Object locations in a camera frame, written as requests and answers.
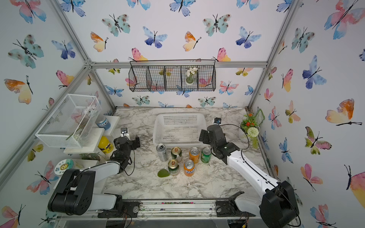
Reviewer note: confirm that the yellow canister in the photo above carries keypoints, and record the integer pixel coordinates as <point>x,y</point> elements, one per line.
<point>105,145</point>

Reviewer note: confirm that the orange juice can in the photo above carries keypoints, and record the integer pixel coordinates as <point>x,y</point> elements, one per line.
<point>194,154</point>

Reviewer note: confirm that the potted artificial plant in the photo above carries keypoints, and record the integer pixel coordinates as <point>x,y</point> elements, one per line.
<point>251,126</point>

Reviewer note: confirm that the black wire wall basket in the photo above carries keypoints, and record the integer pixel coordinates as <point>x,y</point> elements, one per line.
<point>169,76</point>

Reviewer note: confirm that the green drink can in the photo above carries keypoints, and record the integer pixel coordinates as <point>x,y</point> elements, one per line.
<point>206,155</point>

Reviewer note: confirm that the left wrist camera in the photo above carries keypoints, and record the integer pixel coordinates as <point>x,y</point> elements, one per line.
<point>124,132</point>

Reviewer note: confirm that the white flower vase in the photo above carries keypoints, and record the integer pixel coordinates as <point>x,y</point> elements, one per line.
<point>191,74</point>

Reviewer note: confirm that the metal base rail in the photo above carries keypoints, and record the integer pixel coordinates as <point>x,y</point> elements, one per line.
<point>166,209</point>

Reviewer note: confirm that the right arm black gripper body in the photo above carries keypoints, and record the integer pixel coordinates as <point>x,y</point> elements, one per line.
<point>207,139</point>

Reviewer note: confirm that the orange Fanta can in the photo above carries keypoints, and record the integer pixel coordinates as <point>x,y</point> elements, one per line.
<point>189,168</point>

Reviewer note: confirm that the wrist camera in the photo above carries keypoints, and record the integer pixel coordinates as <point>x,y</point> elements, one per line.
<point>124,132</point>
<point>217,120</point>

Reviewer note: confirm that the white stepped shelf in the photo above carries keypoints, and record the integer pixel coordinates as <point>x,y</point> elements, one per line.
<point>92,142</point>

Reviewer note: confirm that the silver tall drink can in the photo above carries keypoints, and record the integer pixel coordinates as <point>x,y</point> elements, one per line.
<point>161,152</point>

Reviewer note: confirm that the white plastic perforated basket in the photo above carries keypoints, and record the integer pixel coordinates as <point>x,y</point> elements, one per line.
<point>181,129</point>

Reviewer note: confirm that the blue cup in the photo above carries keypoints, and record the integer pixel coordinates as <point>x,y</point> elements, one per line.
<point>103,122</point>

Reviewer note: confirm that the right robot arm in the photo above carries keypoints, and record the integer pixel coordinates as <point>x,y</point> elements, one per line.
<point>278,206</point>

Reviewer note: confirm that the green white beer can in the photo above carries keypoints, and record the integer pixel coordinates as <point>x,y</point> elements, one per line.
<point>173,167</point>
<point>176,154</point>

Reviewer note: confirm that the white mesh box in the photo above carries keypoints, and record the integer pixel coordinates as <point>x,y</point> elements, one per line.
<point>71,122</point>

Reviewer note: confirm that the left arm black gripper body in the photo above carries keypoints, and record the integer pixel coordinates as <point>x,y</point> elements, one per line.
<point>131,146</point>

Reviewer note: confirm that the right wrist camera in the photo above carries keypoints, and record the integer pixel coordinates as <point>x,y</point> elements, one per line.
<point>217,120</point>

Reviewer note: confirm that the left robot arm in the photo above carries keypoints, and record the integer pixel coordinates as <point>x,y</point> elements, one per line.
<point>75,193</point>

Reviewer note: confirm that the green leaf piece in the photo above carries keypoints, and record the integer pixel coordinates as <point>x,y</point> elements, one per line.
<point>163,173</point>

